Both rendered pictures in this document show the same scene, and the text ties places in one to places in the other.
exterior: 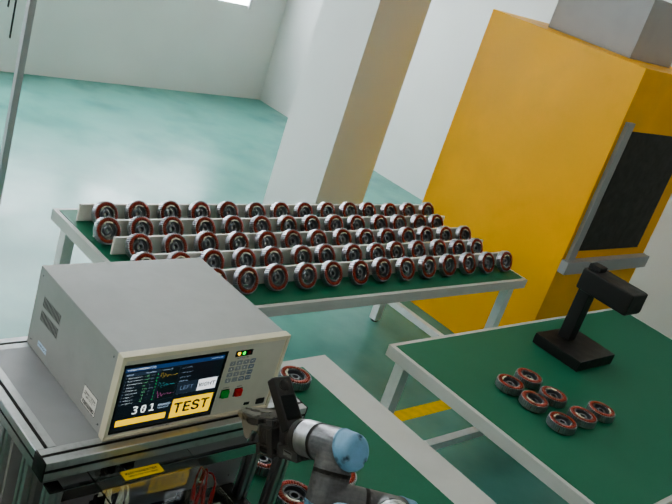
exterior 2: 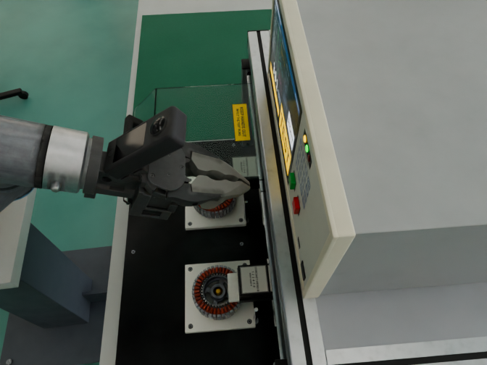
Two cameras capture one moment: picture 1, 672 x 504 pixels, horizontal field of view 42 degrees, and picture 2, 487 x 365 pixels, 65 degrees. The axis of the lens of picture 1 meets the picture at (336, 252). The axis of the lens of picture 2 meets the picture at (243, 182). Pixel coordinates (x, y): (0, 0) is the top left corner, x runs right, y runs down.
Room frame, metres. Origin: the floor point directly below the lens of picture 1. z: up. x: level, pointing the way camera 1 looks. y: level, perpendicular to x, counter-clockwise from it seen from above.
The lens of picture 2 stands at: (1.83, -0.12, 1.64)
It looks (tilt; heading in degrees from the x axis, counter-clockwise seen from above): 58 degrees down; 134
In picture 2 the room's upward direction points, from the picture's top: straight up
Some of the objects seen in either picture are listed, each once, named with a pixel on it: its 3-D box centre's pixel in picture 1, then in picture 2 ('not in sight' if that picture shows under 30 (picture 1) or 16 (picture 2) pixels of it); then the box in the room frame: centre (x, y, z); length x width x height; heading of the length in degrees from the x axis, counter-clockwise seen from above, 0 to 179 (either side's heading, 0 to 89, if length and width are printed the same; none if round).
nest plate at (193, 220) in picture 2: not in sight; (214, 200); (1.45, 0.18, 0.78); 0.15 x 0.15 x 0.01; 48
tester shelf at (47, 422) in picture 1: (141, 384); (390, 160); (1.75, 0.33, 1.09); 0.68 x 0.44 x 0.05; 138
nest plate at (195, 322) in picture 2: not in sight; (219, 295); (1.63, 0.01, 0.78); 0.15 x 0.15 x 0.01; 48
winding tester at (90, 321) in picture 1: (157, 338); (422, 117); (1.76, 0.33, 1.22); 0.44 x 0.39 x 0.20; 138
